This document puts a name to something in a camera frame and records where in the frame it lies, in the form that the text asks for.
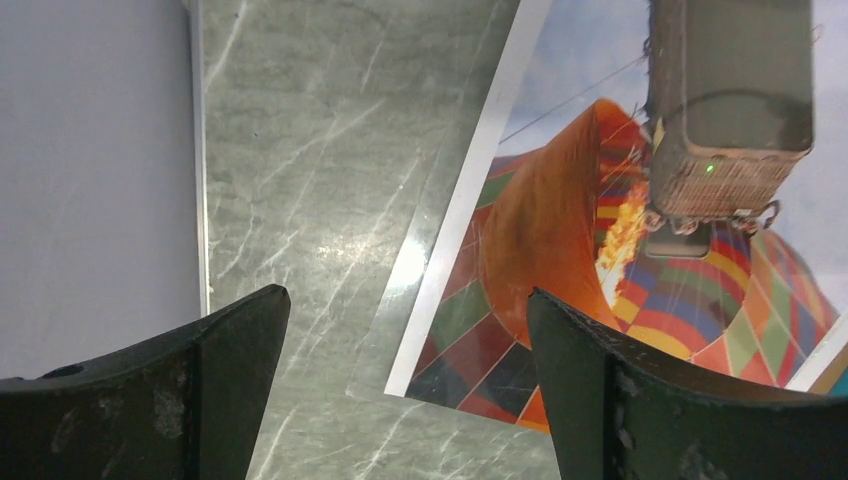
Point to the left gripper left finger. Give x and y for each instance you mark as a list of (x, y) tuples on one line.
[(185, 404)]

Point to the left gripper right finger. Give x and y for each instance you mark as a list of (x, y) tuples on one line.
[(618, 408)]

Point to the hot air balloon photo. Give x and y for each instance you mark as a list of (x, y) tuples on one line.
[(551, 194)]

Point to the brown frame backing board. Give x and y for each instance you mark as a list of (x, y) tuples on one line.
[(831, 374)]

